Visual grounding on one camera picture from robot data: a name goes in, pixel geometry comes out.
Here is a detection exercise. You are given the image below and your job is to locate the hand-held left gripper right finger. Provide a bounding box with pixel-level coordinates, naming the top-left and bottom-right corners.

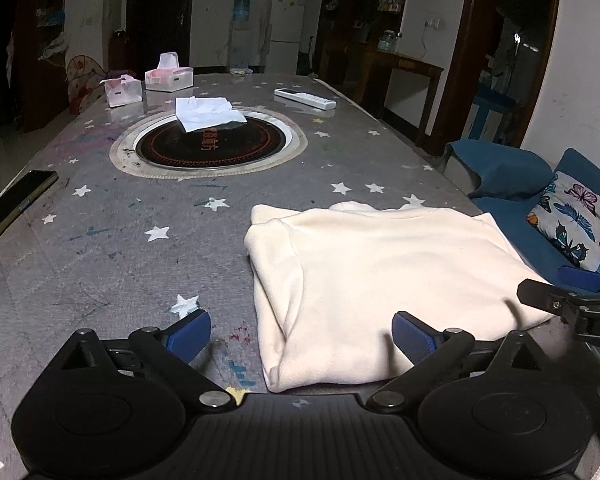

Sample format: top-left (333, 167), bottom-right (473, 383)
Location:
top-left (367, 311), bottom-right (576, 411)

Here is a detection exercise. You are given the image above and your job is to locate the white remote control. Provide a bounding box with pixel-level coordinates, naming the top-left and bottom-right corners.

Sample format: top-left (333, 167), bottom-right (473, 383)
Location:
top-left (273, 88), bottom-right (338, 110)

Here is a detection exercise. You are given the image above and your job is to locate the wooden side desk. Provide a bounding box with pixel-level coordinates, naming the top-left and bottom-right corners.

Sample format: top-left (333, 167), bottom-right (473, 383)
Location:
top-left (362, 45), bottom-right (446, 148)

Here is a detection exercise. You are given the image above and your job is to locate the butterfly print cushion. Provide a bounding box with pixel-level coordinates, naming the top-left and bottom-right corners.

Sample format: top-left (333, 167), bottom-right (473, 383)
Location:
top-left (526, 171), bottom-right (600, 276)

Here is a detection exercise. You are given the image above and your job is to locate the black smartphone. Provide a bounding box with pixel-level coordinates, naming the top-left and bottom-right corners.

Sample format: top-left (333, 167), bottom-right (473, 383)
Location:
top-left (0, 170), bottom-right (60, 255)

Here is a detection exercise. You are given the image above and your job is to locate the grey star-patterned tablecloth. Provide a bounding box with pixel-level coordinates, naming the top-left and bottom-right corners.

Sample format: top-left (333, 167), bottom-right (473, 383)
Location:
top-left (0, 72), bottom-right (481, 480)

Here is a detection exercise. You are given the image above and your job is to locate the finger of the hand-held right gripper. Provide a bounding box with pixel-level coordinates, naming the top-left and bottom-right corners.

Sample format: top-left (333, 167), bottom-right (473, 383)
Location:
top-left (516, 279), bottom-right (566, 318)
top-left (557, 266), bottom-right (600, 295)

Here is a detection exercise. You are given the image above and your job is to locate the blue plastic stool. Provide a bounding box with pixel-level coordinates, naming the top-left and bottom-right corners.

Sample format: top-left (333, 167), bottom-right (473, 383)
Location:
top-left (467, 85), bottom-right (518, 141)

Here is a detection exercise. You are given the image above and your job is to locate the white refrigerator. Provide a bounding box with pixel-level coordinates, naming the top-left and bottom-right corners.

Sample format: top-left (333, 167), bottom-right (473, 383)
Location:
top-left (265, 0), bottom-right (307, 76)

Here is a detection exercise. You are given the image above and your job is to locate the white tissue box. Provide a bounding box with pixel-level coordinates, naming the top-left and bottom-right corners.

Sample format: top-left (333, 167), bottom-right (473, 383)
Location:
top-left (99, 74), bottom-right (143, 108)

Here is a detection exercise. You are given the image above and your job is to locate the round patterned fan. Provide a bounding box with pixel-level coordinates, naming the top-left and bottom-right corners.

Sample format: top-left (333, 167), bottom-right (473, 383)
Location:
top-left (65, 54), bottom-right (106, 113)

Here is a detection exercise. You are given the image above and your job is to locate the round induction cooktop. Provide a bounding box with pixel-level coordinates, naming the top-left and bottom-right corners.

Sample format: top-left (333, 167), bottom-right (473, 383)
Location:
top-left (109, 106), bottom-right (308, 181)

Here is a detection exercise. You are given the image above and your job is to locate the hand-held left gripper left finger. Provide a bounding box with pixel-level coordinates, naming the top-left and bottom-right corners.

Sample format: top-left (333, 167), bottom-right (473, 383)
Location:
top-left (60, 309), bottom-right (233, 408)

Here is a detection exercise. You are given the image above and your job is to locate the blue sofa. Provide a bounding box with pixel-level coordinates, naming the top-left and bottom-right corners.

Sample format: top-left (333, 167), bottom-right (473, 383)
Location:
top-left (442, 140), bottom-right (600, 361)

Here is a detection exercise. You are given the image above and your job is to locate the white tissue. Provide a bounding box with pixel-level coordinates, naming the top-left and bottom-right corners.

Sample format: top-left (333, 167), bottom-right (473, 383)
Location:
top-left (175, 96), bottom-right (248, 134)

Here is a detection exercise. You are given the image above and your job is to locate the water dispenser with blue bottle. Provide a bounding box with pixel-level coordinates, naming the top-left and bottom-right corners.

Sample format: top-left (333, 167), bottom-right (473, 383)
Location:
top-left (228, 0), bottom-right (255, 73)

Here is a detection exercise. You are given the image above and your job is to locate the pink tissue box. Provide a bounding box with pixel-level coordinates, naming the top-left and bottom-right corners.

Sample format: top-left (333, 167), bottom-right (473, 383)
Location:
top-left (145, 52), bottom-right (195, 92)

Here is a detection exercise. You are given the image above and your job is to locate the cream sweater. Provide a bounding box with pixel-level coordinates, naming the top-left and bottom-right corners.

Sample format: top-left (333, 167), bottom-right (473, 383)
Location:
top-left (244, 201), bottom-right (556, 393)

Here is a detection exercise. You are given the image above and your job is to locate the dark wooden door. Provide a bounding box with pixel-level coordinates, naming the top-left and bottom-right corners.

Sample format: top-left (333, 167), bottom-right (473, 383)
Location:
top-left (125, 0), bottom-right (197, 76)

